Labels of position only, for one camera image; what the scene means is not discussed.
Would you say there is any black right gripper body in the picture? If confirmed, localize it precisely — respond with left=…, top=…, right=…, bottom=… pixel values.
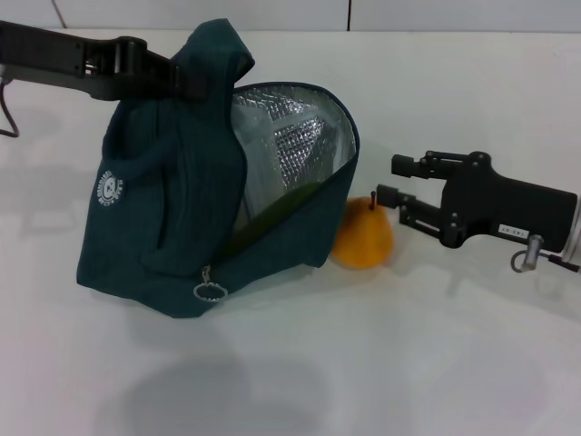
left=438, top=152, right=578, bottom=253

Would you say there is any dark teal insulated lunch bag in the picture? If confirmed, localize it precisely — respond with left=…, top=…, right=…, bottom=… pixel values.
left=75, top=18, right=361, bottom=321

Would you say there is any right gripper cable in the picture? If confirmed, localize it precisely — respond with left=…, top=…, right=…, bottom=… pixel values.
left=510, top=234, right=581, bottom=276

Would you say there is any orange yellow pear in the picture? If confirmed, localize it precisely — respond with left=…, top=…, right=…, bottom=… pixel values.
left=330, top=193, right=395, bottom=270

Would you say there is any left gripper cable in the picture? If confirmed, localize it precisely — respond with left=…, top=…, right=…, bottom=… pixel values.
left=0, top=79, right=20, bottom=138

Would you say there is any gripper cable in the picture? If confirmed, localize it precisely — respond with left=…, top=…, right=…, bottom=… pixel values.
left=0, top=79, right=20, bottom=138
left=510, top=234, right=581, bottom=276

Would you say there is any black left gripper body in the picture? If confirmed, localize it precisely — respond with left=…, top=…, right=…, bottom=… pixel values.
left=0, top=20, right=151, bottom=101

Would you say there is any green cucumber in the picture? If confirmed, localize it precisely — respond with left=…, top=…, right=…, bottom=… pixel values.
left=222, top=183, right=326, bottom=260

